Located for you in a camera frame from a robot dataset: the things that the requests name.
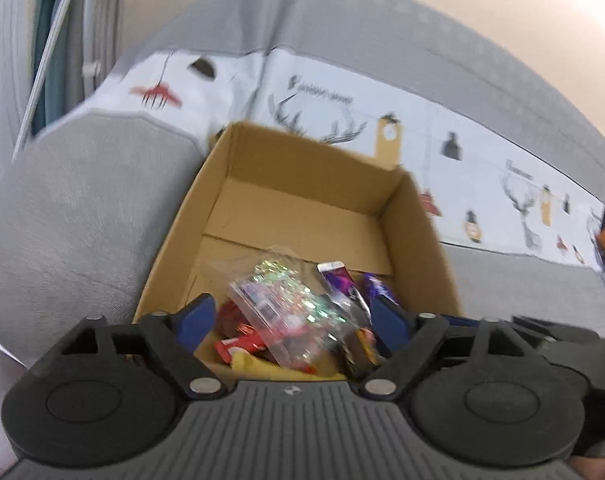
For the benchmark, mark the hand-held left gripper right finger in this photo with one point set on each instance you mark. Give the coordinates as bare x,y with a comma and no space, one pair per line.
390,324

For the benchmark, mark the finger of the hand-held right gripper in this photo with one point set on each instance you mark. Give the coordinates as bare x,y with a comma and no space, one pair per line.
460,319
552,329

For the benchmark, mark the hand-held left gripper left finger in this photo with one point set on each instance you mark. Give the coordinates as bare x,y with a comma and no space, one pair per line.
196,317

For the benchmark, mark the purple snack packet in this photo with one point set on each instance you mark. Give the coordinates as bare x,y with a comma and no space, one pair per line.
341,287
381,289

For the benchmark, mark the red candy packet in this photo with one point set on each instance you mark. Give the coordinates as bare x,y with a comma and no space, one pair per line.
235,317

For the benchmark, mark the red stick snack packet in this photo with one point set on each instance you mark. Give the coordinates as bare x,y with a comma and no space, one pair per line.
242,347

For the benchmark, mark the clear plastic candy bag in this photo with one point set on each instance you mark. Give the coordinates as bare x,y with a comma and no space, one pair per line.
292,305

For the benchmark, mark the yellow snack packet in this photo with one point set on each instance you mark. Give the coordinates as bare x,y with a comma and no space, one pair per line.
282,371

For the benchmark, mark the cardboard box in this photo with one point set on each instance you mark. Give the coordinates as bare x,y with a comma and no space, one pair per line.
302,210

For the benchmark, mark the person's right forearm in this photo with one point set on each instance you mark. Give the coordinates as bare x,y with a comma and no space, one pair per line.
602,467

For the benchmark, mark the grey patterned sofa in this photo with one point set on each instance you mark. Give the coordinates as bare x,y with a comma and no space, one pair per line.
82,210

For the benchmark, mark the white plastic clip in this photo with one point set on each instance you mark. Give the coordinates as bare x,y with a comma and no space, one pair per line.
91,70

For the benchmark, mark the teal curtain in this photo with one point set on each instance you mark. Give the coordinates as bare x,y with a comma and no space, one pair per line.
52,50

